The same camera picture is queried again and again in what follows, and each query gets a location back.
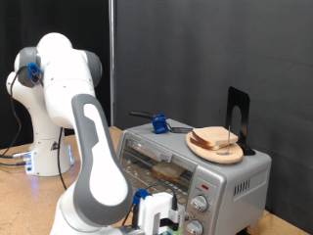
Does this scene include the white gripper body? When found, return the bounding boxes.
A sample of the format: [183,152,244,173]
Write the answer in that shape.
[138,192,187,235]

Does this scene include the white bread slice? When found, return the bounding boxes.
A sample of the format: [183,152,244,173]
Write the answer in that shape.
[189,136,223,152]
[191,125,240,147]
[151,161,187,183]

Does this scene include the silver oven knob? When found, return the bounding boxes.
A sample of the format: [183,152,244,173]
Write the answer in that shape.
[190,194,209,213]
[186,218,204,235]

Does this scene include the blue handled tongs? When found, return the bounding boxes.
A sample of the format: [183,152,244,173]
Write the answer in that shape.
[128,110,194,135]

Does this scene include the silver toaster oven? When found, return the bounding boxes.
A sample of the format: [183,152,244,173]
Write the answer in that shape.
[115,118,273,235]

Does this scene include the round wooden plate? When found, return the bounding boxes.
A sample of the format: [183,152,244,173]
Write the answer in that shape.
[185,131,245,165]

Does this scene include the thin metal pin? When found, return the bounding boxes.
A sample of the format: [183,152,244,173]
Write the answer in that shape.
[226,125,232,156]

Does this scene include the black metal bookend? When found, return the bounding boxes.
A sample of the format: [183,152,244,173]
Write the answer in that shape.
[225,86,257,157]

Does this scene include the vertical metal pole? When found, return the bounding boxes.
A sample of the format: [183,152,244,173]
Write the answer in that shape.
[108,0,115,127]

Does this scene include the blue cable clip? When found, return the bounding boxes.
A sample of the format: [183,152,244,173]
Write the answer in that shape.
[26,62,44,86]
[132,188,152,206]

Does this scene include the oven wire rack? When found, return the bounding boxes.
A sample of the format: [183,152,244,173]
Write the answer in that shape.
[121,153,194,210]

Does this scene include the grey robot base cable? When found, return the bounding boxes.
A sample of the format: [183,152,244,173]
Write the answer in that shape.
[0,150,32,160]
[0,160,28,167]

